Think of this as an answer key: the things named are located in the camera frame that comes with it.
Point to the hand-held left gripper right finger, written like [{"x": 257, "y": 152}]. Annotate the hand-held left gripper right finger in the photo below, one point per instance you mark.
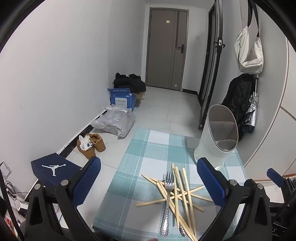
[{"x": 210, "y": 183}]

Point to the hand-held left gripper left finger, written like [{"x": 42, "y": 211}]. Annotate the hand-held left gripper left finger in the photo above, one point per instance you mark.
[{"x": 89, "y": 179}]

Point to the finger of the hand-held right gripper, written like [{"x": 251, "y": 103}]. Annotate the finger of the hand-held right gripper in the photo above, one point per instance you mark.
[{"x": 275, "y": 177}]

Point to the white utensil holder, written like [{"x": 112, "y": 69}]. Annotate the white utensil holder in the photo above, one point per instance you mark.
[{"x": 208, "y": 143}]

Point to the silver fork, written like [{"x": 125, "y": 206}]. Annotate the silver fork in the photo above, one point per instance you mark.
[{"x": 167, "y": 197}]

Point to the silver spoon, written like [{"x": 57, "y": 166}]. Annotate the silver spoon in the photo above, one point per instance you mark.
[{"x": 182, "y": 231}]

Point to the pile of wooden chopsticks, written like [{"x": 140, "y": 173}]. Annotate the pile of wooden chopsticks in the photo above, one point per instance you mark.
[{"x": 148, "y": 202}]

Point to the brown boot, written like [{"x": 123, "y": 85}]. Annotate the brown boot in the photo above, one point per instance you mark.
[
  {"x": 98, "y": 142},
  {"x": 86, "y": 154}
]

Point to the white socks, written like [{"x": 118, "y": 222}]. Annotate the white socks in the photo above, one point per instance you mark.
[{"x": 84, "y": 142}]

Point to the navy shoe box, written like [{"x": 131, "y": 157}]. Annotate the navy shoe box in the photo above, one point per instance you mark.
[{"x": 44, "y": 173}]

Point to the teal checked tablecloth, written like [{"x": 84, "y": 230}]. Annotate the teal checked tablecloth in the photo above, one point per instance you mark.
[{"x": 148, "y": 162}]

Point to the grey plastic parcel bag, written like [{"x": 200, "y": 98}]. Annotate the grey plastic parcel bag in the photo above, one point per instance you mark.
[{"x": 115, "y": 122}]

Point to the silver navy folded umbrella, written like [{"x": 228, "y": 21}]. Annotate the silver navy folded umbrella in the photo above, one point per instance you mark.
[{"x": 251, "y": 115}]

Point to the blue cardboard box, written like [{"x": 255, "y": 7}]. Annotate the blue cardboard box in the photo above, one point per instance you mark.
[{"x": 121, "y": 102}]

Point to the white curved cabinet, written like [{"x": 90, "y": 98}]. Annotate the white curved cabinet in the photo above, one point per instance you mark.
[{"x": 277, "y": 92}]

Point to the black backpack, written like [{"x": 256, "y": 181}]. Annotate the black backpack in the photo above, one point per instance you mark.
[{"x": 238, "y": 99}]

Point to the brown cardboard box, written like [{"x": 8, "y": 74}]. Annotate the brown cardboard box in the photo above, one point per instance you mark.
[{"x": 141, "y": 96}]

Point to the black clothes pile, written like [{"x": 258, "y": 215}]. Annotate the black clothes pile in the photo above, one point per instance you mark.
[{"x": 131, "y": 82}]

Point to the white canvas bag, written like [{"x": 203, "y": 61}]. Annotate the white canvas bag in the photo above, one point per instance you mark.
[{"x": 249, "y": 53}]

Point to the grey door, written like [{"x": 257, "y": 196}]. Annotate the grey door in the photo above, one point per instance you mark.
[{"x": 161, "y": 58}]

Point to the white wall socket frame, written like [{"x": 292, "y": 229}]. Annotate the white wall socket frame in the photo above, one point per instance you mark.
[{"x": 5, "y": 170}]

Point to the black sliding door frame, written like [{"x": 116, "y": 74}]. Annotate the black sliding door frame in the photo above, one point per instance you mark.
[{"x": 209, "y": 69}]

